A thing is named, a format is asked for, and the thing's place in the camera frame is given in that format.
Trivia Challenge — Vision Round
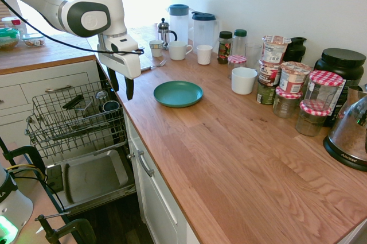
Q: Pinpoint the glass jar checkered lid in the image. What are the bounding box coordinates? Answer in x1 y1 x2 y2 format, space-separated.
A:
272 86 303 119
295 99 331 137

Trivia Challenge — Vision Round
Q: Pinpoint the white round bowl cup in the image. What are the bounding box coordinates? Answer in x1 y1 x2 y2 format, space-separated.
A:
231 67 258 95

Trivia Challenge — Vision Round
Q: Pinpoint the small jar checkered lid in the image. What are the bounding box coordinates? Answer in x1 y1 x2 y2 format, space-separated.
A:
227 55 248 80

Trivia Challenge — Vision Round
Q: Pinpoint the blue cup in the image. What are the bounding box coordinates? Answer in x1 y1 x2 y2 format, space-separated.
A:
102 100 120 113

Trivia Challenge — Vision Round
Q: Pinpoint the metal drawer handle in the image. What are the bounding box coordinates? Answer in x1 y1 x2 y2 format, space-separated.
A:
45 84 73 94

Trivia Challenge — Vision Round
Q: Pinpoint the white ribbed cup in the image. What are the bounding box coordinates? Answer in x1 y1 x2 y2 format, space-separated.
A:
196 44 213 66

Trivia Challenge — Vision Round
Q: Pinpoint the white oatmeal cup foil lid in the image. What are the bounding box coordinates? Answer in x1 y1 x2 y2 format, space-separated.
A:
261 35 292 65

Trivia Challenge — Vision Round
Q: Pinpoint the black protein powder tub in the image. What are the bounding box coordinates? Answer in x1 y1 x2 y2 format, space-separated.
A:
314 48 367 127

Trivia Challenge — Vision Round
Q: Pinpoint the silver metal fork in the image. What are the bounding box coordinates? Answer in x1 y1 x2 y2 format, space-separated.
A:
140 59 168 72

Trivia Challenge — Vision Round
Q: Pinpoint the spice jar green lid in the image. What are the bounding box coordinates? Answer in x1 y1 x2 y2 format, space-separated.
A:
231 29 248 57

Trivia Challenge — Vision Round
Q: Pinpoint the wire dishwasher rack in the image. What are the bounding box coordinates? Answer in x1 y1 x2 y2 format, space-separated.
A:
24 79 128 160

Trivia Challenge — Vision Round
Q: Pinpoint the green paper cup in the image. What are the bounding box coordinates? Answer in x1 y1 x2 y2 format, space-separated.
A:
256 79 278 106

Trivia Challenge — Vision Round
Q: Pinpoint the spice jar black lid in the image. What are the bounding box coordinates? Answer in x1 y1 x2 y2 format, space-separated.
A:
217 30 233 65

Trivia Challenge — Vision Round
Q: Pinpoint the short pitcher blue lid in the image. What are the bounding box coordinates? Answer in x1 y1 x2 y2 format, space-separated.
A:
191 11 220 53

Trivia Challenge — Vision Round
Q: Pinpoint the black utensil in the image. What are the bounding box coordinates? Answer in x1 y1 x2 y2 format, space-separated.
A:
61 94 85 110

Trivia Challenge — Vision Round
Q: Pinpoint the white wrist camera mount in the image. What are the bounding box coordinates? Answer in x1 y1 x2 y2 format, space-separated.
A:
103 35 140 55

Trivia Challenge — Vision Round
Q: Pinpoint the pink oatmeal cup foil lid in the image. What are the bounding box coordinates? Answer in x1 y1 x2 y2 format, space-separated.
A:
278 61 313 94

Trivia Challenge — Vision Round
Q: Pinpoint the container with green lid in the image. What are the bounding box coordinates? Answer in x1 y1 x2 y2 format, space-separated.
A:
0 27 21 51

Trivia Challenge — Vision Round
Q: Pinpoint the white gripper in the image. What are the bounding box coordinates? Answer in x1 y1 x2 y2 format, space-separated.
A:
96 42 142 102

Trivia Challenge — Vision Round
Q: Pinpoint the black C-clamp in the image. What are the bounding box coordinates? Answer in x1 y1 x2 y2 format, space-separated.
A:
0 136 47 182
34 211 97 244

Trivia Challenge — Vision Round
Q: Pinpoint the red oatmeal cup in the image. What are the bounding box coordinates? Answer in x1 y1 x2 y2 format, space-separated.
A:
258 59 282 87

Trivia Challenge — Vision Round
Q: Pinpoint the container white red lid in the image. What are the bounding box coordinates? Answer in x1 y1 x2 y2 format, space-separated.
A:
1 16 29 36

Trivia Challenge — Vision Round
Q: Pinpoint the stainless steel electric kettle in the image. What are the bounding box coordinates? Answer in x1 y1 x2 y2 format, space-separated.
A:
323 83 367 172

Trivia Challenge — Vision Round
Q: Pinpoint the glass french press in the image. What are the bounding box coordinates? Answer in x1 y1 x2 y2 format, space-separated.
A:
157 17 178 51

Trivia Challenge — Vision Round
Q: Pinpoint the black shaker bottle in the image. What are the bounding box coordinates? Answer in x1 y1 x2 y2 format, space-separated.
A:
283 37 307 64

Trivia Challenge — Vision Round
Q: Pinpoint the small glass food container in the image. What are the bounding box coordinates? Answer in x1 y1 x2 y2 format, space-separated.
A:
22 32 46 48

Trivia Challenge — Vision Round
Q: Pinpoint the small patterned cup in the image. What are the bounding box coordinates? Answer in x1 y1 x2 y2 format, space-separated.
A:
149 40 165 58

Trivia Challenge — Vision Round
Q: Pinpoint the clear drinking glass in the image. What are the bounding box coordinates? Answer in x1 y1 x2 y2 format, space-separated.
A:
245 42 263 70

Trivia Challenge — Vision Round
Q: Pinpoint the tall pitcher blue lid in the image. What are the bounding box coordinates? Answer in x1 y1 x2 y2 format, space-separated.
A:
167 3 190 47

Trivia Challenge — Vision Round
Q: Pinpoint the metal cabinet door handle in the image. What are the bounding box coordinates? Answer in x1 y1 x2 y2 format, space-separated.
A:
127 149 155 178

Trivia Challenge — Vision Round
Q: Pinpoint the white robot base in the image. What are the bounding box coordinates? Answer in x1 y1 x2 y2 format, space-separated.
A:
0 162 34 244

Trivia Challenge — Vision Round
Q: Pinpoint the large jar checkered lid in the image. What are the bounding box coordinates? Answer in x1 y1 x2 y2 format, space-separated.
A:
302 69 344 112

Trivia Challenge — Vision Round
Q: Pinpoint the clear glass in rack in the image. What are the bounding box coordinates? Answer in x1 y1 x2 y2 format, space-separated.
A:
95 90 108 107

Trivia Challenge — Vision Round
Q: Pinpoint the white mug with handle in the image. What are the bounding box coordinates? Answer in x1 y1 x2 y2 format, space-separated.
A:
167 40 193 61

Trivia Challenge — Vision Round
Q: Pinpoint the teal plastic plate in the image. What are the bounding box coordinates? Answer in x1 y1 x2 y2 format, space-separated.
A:
153 80 204 109

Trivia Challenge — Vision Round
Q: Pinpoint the open dishwasher door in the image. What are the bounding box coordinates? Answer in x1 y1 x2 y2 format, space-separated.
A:
44 140 138 216

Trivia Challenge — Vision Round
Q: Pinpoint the white cabinet with door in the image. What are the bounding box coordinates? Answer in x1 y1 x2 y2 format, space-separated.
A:
123 111 202 244

